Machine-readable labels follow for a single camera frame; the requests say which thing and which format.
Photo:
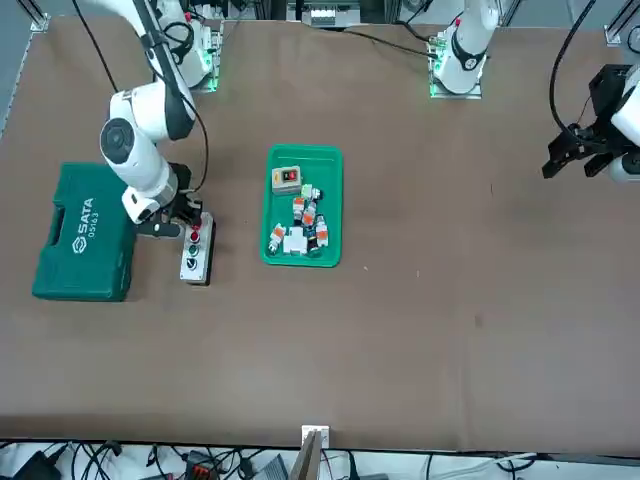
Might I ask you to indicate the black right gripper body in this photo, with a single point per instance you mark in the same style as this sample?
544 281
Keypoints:
183 180

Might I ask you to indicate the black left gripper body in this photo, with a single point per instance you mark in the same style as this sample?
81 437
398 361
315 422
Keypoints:
607 90

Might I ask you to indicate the white button box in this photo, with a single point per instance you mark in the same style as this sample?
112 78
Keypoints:
195 272

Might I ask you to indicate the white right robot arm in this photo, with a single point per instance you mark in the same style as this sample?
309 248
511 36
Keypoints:
145 160

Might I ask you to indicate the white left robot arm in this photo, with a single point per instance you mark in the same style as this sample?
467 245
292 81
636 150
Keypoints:
462 55

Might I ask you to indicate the green plastic tray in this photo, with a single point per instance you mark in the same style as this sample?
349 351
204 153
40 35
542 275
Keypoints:
280 205

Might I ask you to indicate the white plastic block component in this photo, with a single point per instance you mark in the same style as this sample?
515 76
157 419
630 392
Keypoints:
295 241

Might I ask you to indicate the green SATA tool case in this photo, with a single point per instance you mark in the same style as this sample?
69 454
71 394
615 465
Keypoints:
80 250

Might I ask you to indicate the black red electronic device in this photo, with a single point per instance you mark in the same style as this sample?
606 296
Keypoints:
200 466

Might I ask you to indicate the black power adapter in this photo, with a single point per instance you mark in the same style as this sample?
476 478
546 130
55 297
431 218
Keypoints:
35 467

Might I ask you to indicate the orange white switch component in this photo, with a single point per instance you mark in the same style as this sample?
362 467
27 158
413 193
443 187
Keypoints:
299 205
322 232
277 236
308 215

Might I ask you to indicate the beige switch box red buttons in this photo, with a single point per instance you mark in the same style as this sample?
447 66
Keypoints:
286 181

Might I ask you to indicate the green white switch component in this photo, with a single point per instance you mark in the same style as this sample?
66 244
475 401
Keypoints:
306 190

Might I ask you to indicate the black small switch component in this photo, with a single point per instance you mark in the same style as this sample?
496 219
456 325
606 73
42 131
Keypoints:
312 245

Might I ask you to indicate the aluminium profile post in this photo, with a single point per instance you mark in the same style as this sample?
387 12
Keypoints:
315 450

